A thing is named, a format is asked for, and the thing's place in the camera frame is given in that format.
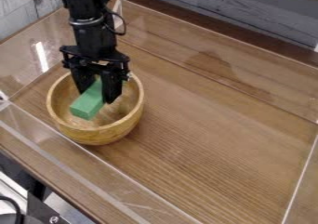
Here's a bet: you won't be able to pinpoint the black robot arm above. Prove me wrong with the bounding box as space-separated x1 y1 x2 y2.
61 0 132 104

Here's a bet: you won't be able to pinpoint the clear acrylic tray walls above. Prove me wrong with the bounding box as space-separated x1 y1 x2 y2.
0 2 318 224

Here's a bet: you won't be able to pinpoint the black metal bracket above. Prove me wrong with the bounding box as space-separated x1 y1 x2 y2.
26 193 71 224

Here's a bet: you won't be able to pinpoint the green rectangular block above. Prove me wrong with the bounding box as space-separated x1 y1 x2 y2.
70 79 105 120

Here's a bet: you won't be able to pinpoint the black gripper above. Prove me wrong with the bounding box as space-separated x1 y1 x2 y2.
61 46 132 104

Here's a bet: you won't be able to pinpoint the black cable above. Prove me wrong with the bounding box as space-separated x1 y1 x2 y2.
0 195 25 224

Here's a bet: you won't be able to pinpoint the brown wooden bowl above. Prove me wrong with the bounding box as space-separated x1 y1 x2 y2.
46 72 146 146

